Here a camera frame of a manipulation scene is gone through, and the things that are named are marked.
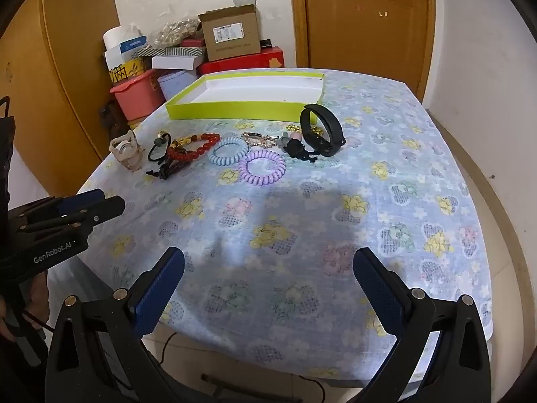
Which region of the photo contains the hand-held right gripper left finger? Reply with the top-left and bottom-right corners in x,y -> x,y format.
44,247 -> 199,403

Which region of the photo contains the black hair tie with bead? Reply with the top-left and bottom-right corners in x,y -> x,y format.
147,131 -> 174,164

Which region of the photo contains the dark brown bag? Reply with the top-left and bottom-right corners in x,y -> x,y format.
98,101 -> 129,136

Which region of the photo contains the black wristband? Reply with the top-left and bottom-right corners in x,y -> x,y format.
300,103 -> 346,157

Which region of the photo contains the brown cardboard box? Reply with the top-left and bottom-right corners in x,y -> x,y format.
198,4 -> 262,62

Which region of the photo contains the purple coil hair tie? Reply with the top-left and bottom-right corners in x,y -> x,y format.
238,149 -> 286,186

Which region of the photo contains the large red gift box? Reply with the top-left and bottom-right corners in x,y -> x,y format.
197,46 -> 285,78

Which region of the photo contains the red bead bracelet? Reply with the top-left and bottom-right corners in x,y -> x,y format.
168,133 -> 221,162

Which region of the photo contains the pale blue round tin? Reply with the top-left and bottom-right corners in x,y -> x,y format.
157,70 -> 198,102

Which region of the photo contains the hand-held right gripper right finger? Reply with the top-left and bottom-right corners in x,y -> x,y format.
348,248 -> 492,403

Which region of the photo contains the brown cord bracelet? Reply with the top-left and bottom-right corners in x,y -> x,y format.
146,157 -> 185,182

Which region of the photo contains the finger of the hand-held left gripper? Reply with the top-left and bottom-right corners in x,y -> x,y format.
19,196 -> 126,238
10,189 -> 105,224

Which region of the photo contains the wooden wardrobe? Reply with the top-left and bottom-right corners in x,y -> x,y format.
0,0 -> 122,202

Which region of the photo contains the clear bag of nuts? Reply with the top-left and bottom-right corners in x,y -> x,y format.
153,19 -> 200,47

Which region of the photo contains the black metal bar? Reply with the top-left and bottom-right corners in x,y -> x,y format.
200,373 -> 303,403

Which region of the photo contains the yellow-green shallow tray box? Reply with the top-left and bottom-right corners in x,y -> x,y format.
165,72 -> 326,121

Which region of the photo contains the pink plastic bin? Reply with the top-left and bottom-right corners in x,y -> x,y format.
111,69 -> 166,122

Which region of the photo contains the black pink hair bobble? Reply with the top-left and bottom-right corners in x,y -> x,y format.
277,131 -> 322,164

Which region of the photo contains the gold chain bracelet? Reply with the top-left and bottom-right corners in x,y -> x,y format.
286,124 -> 332,136

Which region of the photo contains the white box with blue label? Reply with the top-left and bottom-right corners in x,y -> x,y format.
105,36 -> 152,68

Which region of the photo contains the wooden door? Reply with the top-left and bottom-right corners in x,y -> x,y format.
289,0 -> 437,105

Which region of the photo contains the black floor cable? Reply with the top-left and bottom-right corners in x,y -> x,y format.
157,331 -> 179,364

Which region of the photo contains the floral blue tablecloth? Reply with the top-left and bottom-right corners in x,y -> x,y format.
77,67 -> 493,380

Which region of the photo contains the white paper roll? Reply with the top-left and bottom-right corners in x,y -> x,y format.
103,25 -> 141,55

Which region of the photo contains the yellow printed box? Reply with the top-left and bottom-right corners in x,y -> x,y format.
108,59 -> 147,85

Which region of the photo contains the blue coil hair tie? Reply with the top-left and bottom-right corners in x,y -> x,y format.
209,136 -> 250,166

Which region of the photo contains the white flat box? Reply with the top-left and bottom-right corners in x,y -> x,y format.
152,55 -> 204,71

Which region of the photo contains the green striped flat box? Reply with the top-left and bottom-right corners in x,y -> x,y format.
138,46 -> 207,58

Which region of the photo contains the beige claw hair clip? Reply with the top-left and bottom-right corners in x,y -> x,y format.
109,131 -> 140,173

